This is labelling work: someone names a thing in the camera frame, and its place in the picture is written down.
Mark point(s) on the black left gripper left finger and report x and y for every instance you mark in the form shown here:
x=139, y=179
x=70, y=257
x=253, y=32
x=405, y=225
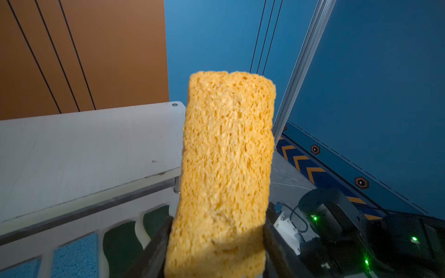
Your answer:
x=151, y=263

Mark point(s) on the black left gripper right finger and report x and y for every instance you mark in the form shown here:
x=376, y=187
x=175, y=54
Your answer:
x=281, y=256

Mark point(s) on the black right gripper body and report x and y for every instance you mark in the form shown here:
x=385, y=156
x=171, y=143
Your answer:
x=347, y=239

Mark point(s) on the green yellow scouring sponge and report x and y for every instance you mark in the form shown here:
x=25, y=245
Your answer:
x=154, y=220
x=121, y=248

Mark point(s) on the orange yellow sponge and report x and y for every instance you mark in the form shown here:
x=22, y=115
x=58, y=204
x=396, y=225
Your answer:
x=228, y=147

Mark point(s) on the blue sponge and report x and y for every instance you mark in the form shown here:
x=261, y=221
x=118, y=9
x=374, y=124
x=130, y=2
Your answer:
x=28, y=269
x=78, y=259

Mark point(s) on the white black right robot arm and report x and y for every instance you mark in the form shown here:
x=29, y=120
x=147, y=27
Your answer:
x=399, y=245

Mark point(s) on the white two-tier shelf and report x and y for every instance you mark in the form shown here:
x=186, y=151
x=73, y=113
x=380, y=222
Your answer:
x=70, y=175

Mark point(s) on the right aluminium corner post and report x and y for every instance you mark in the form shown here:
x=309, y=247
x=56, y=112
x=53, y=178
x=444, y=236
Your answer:
x=310, y=44

